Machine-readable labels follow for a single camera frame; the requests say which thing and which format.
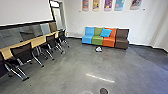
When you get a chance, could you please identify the dark grey trash bag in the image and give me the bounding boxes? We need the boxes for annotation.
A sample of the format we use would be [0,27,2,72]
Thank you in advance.
[95,46,104,53]

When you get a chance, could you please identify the blue sofa seat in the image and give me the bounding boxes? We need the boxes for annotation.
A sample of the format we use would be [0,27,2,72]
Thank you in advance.
[81,26,96,45]

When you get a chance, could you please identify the green sofa seat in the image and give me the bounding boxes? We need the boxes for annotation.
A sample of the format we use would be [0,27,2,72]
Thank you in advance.
[91,27,105,47]

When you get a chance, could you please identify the orange sofa seat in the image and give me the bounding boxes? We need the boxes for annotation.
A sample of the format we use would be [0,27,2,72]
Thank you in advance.
[102,27,118,48]

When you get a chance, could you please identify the round dark floor cover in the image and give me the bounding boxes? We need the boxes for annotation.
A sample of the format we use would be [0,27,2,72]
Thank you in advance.
[99,87,109,94]

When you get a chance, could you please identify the long wooden table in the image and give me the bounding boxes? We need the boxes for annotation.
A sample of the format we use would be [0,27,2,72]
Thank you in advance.
[0,30,61,61]

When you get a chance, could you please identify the black framed glass partition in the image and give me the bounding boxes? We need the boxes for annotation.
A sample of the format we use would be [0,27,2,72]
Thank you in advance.
[0,21,51,48]

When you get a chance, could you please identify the yellow wall poster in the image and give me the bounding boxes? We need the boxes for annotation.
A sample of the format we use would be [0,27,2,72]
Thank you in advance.
[92,0,101,12]

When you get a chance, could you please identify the pale pink wall poster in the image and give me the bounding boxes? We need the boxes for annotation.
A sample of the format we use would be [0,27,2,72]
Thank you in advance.
[130,0,143,10]

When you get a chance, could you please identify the white wall board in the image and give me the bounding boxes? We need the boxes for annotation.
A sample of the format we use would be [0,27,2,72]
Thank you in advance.
[0,0,54,28]

